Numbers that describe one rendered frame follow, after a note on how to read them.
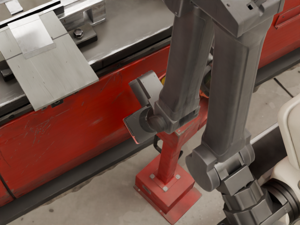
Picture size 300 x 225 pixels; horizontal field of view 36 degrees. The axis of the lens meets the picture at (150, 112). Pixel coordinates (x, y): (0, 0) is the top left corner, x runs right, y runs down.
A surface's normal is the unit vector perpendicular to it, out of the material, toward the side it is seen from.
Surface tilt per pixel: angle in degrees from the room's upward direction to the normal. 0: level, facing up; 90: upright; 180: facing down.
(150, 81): 22
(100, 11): 90
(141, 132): 27
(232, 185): 37
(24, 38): 0
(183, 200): 0
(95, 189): 0
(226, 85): 90
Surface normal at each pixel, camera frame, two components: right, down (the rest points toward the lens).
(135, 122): 0.31, -0.11
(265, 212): 0.55, -0.04
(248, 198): 0.19, 0.16
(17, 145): 0.53, 0.76
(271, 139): 0.05, -0.48
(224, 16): -0.81, 0.49
